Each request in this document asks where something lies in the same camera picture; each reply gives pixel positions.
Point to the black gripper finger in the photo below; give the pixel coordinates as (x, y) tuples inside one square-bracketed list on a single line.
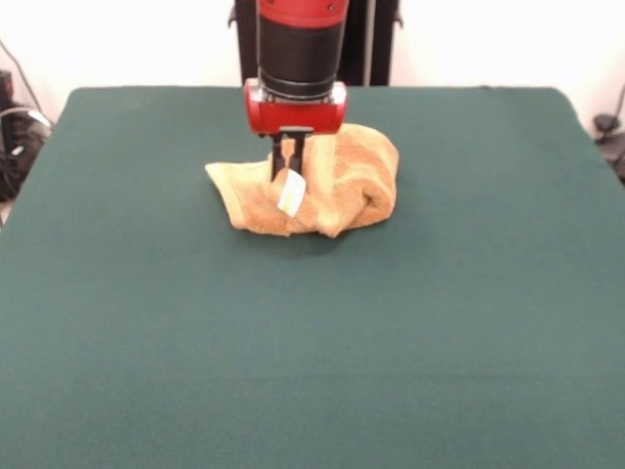
[(298, 151), (278, 156)]

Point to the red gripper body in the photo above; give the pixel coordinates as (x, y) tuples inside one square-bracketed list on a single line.
[(293, 117)]

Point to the tan terry towel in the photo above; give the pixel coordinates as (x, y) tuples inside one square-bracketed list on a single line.
[(356, 171)]

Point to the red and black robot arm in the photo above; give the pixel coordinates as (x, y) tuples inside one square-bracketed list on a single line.
[(298, 49)]

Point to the dark green table cloth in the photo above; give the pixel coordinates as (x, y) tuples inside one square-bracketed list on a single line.
[(312, 342)]

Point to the black equipment pile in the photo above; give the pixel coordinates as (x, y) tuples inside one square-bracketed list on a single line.
[(17, 146)]

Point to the black stand base foot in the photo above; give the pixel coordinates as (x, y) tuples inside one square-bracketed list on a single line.
[(608, 122)]

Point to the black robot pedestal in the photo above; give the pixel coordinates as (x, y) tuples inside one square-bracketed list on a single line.
[(376, 44)]

